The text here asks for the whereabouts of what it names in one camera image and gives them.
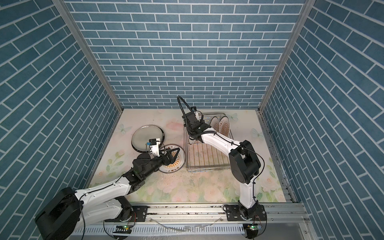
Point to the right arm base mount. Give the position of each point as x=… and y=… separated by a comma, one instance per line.
x=240, y=213

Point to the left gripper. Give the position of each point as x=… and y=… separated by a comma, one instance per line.
x=170, y=160

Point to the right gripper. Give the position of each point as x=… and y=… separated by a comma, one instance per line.
x=203, y=124

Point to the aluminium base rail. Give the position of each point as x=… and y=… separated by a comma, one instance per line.
x=282, y=220

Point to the plain white deep plate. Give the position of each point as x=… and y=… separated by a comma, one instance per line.
x=143, y=135

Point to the brown patterned plate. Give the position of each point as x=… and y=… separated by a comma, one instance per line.
x=179, y=163
x=225, y=126

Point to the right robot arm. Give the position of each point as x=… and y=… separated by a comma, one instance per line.
x=244, y=161

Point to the metal wire dish rack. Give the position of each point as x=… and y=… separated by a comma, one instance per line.
x=201, y=157

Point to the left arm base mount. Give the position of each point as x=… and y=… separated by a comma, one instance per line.
x=134, y=214

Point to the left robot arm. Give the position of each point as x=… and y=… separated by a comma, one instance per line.
x=70, y=209

